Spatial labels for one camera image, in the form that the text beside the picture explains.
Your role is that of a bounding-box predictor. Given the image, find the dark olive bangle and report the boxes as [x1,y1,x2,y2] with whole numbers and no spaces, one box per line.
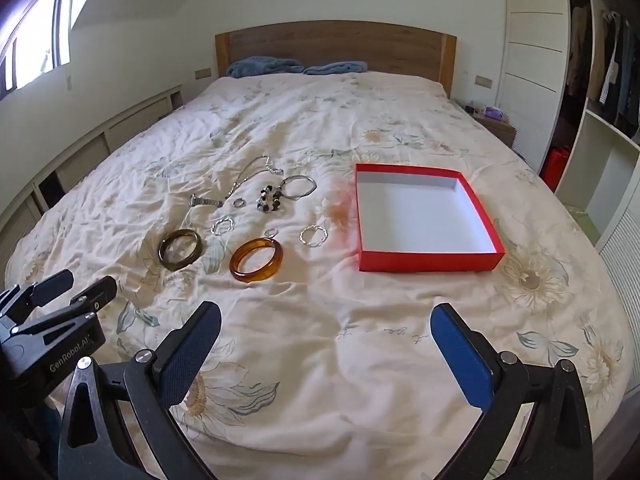
[157,229,203,272]

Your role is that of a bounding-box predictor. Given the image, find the amber bangle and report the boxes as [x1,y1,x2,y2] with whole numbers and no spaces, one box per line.
[229,237,283,283]

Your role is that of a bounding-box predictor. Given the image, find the red shallow box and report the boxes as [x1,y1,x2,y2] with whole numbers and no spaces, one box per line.
[355,162,506,273]

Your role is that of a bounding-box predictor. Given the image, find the beaded dark bracelet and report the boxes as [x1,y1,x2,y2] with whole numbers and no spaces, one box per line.
[255,184,284,213]

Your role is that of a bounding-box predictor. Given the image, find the silver twisted ring bracelet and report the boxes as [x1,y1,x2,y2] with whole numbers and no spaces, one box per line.
[298,224,330,248]

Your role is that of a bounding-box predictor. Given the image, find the silver chain necklace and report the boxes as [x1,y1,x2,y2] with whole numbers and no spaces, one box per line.
[224,155,281,201]

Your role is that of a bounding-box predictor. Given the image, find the thin silver bangle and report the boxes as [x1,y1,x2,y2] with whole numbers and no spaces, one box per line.
[279,174,317,202]

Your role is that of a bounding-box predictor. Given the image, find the white radiator cover cabinet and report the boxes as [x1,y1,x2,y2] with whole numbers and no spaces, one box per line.
[1,86,183,266]

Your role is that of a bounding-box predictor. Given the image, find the floral cream bed duvet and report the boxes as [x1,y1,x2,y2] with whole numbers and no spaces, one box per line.
[2,73,634,479]

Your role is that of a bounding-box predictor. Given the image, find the red bag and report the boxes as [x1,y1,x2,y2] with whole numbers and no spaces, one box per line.
[540,146,570,192]

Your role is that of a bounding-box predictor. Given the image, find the wooden nightstand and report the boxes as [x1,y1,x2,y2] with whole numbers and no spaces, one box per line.
[472,112,516,148]

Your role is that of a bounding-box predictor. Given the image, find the purple tissue box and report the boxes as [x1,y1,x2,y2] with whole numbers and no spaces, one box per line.
[484,106,506,122]

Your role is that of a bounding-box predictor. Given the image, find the window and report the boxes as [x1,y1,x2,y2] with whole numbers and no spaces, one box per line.
[1,0,88,96]

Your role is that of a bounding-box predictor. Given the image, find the blue pillow left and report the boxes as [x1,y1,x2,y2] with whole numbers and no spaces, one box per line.
[226,56,305,79]

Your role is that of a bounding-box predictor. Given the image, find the blue pillow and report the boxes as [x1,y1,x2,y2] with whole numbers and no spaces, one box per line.
[303,61,368,76]
[226,56,305,79]

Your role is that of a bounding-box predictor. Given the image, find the white wardrobe cabinet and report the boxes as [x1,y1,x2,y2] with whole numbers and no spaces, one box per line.
[498,0,639,252]

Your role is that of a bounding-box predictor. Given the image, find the hanging clothes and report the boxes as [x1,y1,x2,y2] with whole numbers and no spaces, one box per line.
[565,4,639,141]

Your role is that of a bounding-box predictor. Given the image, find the blue pillow right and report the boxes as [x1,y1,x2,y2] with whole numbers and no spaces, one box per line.
[303,61,368,76]

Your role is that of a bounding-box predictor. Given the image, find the wooden headboard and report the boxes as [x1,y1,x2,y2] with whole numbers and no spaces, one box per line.
[215,20,457,94]

